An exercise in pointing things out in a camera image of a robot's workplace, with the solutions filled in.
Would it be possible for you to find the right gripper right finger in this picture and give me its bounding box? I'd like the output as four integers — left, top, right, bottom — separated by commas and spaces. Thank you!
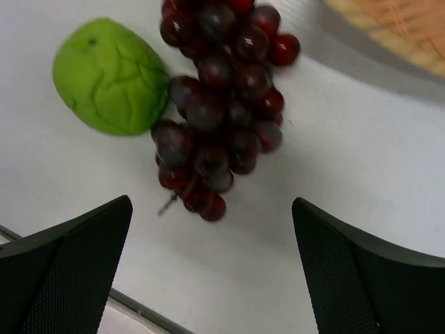
292, 198, 444, 333

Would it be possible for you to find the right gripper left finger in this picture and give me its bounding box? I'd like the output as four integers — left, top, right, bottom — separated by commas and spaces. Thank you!
1, 196, 133, 334

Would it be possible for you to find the green fake fruit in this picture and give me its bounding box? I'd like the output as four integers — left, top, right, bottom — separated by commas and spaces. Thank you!
52, 17, 170, 136

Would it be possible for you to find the red fake grape bunch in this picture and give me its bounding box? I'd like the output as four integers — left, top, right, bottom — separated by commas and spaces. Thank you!
152, 1, 300, 223

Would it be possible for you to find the woven triangular fruit basket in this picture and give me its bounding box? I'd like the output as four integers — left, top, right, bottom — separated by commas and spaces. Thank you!
324, 0, 444, 78

